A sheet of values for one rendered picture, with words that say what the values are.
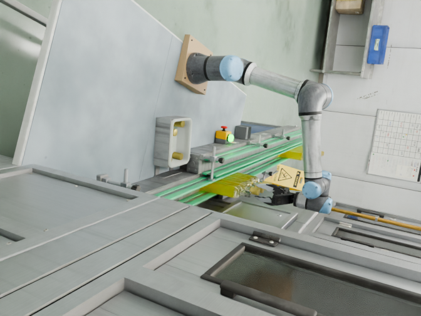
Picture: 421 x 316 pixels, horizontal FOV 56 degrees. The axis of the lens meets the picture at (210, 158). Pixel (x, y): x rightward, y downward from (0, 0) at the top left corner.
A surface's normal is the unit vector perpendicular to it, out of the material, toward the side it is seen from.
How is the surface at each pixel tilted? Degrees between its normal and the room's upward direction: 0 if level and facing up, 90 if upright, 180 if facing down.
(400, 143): 90
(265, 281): 90
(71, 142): 0
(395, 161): 90
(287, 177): 75
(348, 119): 90
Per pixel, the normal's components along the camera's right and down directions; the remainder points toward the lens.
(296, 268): 0.08, -0.97
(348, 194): -0.48, 0.15
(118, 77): 0.88, 0.17
